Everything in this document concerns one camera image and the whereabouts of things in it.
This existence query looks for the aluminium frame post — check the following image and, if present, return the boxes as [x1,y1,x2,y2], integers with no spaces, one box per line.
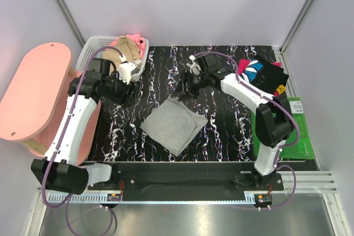
[55,0,86,48]
[279,0,332,53]

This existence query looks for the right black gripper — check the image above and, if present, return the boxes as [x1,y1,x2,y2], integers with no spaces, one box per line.
[170,70,208,103]

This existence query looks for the pink t shirt in basket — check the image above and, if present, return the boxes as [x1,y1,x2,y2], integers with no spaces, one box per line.
[110,34,145,61]

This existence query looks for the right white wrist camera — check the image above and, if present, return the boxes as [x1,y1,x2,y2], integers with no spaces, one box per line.
[187,55,202,75]

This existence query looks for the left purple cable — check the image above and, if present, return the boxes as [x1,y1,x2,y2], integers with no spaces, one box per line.
[40,46,124,234]

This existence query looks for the left aluminium frame post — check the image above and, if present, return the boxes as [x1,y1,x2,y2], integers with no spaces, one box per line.
[55,0,86,48]

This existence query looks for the beige t shirt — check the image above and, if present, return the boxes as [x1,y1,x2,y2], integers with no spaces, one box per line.
[102,34,146,69]

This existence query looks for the purple cable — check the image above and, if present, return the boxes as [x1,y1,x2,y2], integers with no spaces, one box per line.
[193,51,301,211]
[40,46,124,234]

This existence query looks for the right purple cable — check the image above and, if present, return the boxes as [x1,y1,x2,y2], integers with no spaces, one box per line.
[193,51,301,211]

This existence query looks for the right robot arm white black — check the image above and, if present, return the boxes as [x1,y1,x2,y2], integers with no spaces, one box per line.
[172,52,296,190]

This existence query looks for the green folding board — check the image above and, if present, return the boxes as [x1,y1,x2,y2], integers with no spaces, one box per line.
[251,97,315,161]

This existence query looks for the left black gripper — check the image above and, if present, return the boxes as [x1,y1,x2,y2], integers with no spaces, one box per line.
[103,70,138,108]

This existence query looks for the pink oval tiered shelf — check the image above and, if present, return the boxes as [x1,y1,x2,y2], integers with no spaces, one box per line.
[0,42,101,165]

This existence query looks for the aluminium front rail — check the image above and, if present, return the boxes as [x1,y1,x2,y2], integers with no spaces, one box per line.
[46,171,336,206]

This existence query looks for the grey t shirt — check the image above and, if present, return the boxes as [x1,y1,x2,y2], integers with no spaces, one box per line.
[140,97,208,156]

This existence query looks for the white plastic laundry basket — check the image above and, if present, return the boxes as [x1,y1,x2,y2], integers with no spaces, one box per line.
[75,36,149,82]

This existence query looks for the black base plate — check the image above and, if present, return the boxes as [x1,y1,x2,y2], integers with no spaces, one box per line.
[93,162,284,203]

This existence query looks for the black printed folded t shirt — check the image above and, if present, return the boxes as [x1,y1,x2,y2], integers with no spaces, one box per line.
[243,55,289,96]

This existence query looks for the right aluminium frame post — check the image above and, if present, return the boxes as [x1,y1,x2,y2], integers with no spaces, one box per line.
[279,0,332,53]

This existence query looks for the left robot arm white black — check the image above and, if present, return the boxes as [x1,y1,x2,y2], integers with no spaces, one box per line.
[31,58,136,195]

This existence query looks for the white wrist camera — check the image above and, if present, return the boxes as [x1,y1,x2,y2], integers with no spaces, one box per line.
[187,55,202,75]
[117,61,138,84]

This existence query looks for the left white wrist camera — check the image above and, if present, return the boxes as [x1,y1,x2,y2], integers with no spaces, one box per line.
[117,61,138,84]

